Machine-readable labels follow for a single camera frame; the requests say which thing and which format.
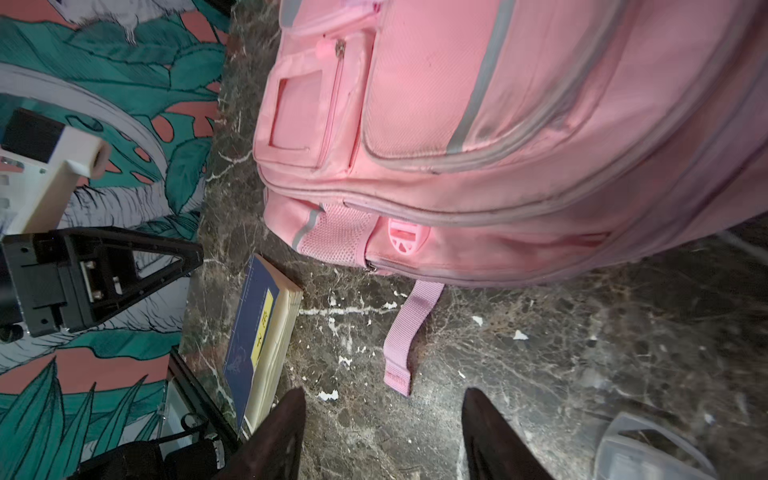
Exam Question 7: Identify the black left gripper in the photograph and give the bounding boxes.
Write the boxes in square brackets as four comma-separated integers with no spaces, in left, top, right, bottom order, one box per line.
[1,227,203,342]

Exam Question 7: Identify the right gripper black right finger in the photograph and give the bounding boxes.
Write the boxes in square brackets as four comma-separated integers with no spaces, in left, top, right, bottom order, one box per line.
[461,388,553,480]

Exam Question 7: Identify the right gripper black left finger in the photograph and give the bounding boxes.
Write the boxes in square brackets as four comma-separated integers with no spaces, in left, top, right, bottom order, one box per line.
[214,387,306,480]

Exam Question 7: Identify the dark blue book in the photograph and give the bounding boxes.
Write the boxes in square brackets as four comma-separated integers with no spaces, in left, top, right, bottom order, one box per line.
[224,255,303,439]

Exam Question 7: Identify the pink student backpack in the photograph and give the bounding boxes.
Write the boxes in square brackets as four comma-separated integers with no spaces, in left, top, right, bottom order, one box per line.
[253,1,767,394]

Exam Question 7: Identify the clear plastic small case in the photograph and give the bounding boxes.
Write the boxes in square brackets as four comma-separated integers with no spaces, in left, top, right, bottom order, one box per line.
[592,412,718,480]

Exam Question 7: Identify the black front mounting rail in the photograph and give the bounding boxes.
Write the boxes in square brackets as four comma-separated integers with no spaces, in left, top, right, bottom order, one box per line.
[158,347,240,463]

